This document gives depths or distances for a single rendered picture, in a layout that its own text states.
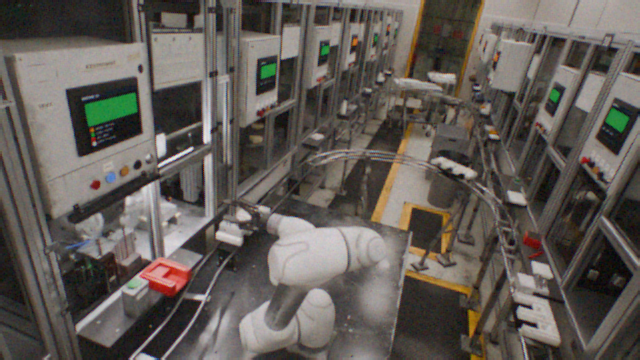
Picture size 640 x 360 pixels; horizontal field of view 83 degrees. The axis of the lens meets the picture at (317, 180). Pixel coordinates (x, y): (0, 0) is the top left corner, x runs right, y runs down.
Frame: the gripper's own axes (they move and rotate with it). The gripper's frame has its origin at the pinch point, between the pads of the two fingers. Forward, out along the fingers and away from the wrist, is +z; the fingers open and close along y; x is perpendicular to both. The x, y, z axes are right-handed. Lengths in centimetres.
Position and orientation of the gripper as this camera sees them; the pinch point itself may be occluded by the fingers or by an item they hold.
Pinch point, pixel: (229, 210)
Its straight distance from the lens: 170.4
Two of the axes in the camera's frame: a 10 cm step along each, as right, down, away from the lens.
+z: -9.4, -2.4, 2.4
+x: -3.2, 3.9, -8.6
